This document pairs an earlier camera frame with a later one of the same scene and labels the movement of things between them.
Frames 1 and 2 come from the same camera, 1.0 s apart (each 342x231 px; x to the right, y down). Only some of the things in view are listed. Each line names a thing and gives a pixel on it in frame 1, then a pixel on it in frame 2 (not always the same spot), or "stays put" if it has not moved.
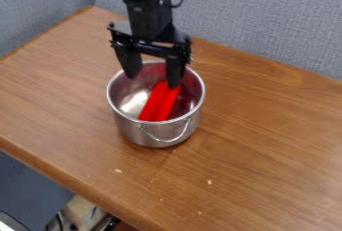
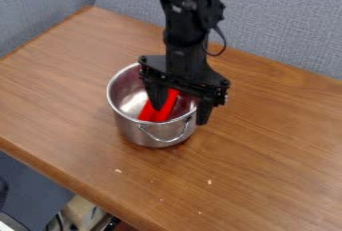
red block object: (161, 102) stays put
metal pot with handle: (129, 94) stays put
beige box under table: (82, 213) stays put
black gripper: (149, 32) → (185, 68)
